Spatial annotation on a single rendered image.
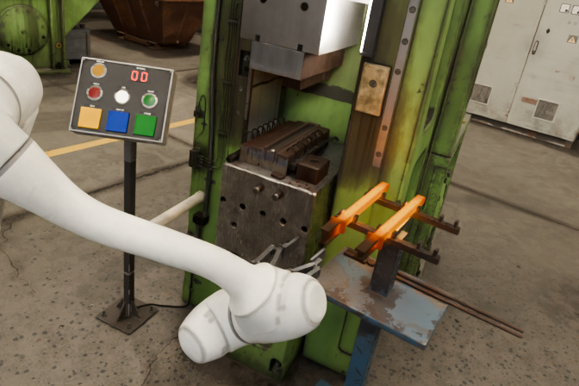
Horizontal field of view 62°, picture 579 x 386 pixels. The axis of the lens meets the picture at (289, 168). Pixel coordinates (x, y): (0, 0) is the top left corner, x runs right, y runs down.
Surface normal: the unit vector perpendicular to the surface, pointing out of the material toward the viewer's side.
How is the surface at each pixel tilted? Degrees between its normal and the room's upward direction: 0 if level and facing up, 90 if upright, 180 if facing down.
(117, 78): 60
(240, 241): 90
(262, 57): 90
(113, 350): 0
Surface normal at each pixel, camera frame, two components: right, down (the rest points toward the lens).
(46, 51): 0.72, 0.37
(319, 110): -0.43, 0.31
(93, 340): 0.15, -0.91
